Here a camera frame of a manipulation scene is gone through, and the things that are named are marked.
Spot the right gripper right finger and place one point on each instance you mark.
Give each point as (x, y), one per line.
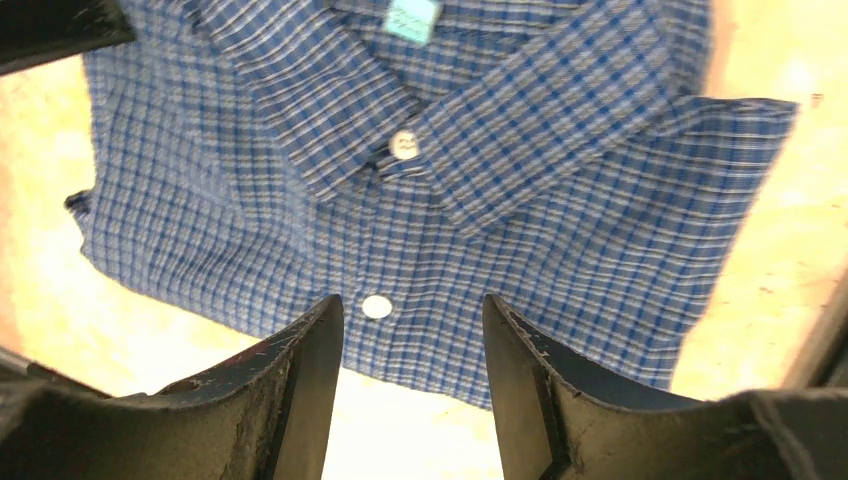
(560, 415)

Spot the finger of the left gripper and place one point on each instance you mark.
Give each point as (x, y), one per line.
(36, 32)

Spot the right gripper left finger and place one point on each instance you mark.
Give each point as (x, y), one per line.
(264, 413)

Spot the blue checkered long sleeve shirt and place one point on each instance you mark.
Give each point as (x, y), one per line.
(254, 157)

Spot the black poker chip case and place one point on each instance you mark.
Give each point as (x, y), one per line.
(822, 358)

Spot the light blue shirt label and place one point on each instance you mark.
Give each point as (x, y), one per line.
(412, 20)

